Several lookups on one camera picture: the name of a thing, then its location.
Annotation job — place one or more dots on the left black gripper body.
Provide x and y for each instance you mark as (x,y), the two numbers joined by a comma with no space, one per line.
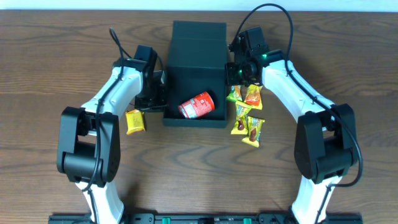
(155,96)

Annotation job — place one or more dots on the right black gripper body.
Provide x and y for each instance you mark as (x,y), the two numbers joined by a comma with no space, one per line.
(237,74)

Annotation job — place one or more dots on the small yellow snack packet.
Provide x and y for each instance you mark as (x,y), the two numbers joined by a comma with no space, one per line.
(135,121)

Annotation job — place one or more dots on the red chips can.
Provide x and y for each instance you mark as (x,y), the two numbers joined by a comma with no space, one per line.
(197,106)

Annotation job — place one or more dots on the dark green box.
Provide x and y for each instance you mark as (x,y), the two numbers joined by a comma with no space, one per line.
(195,63)

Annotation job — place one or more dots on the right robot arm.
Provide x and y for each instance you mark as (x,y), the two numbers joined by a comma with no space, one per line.
(325,136)

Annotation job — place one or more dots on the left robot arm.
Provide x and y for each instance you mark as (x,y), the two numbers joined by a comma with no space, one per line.
(89,150)

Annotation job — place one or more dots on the green yellow snack packet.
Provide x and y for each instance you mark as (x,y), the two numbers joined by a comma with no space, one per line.
(235,94)

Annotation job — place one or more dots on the yellow orange snack packet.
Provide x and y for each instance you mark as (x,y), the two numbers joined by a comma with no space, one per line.
(253,97)

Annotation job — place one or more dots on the yellow brown snack packet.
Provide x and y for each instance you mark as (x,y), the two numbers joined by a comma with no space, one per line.
(254,131)

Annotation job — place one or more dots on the yellow chocolate snack packet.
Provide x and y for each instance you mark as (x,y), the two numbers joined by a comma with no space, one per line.
(241,124)

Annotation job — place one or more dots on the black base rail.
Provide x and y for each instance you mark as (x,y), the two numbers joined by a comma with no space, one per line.
(262,218)

